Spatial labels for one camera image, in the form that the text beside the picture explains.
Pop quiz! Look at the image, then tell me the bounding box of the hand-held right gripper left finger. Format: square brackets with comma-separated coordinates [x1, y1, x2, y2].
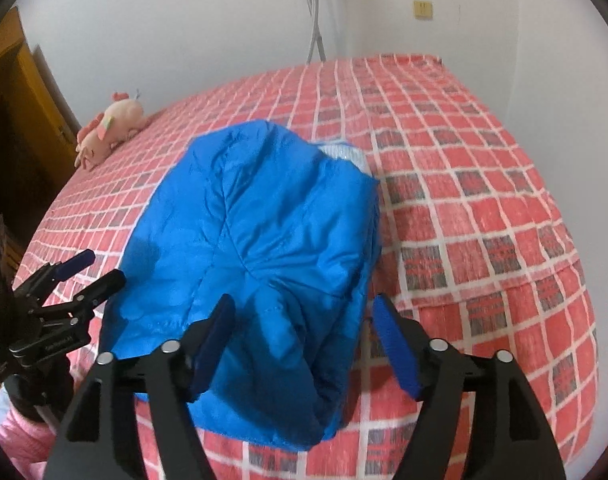
[43, 293, 236, 480]

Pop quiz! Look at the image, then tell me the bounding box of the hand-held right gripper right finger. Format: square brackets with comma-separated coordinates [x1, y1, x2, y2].
[372, 294, 567, 480]

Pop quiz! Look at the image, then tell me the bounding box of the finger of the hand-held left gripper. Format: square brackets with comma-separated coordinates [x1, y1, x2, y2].
[13, 249, 96, 307]
[34, 269, 126, 319]

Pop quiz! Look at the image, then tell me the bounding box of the blue puffer jacket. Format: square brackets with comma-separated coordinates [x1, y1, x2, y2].
[98, 120, 382, 448]

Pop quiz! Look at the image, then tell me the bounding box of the person's left forearm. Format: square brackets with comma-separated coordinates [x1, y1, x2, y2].
[0, 387, 65, 480]

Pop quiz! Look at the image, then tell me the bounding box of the pink plush unicorn toy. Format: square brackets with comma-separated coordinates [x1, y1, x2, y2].
[74, 89, 147, 168]

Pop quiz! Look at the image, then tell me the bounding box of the bed with red checked sheet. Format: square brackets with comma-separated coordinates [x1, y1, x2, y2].
[14, 52, 600, 480]

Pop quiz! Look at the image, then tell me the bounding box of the wooden wardrobe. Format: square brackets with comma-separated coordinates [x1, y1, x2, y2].
[0, 7, 82, 261]

